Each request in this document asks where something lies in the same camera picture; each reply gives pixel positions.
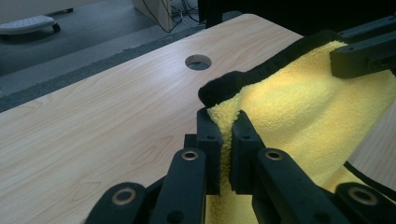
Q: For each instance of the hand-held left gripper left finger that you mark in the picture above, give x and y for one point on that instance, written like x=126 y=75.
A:
x=211 y=155

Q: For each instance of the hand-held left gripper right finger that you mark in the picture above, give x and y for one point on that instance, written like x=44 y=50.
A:
x=244 y=155

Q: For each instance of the yellow and grey microfibre cloth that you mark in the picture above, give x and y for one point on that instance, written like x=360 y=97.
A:
x=295 y=118

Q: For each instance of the dark furniture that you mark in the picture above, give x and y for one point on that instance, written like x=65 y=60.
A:
x=280 y=14

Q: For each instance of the beige wooden panel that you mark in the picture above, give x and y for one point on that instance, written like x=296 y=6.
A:
x=160 y=12

